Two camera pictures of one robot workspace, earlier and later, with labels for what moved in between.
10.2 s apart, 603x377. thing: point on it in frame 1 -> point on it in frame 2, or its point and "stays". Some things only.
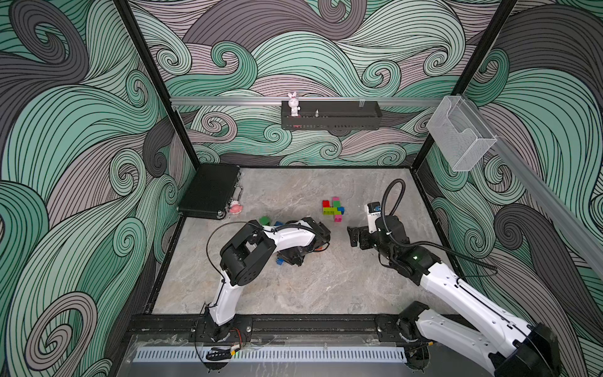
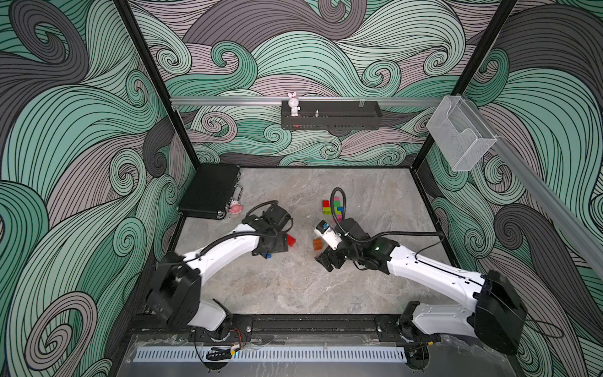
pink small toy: (235, 207) stays
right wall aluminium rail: (552, 193) stays
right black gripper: (363, 232) -> (328, 253)
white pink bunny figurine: (293, 103) stays
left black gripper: (284, 256) -> (281, 245)
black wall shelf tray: (338, 115) stays
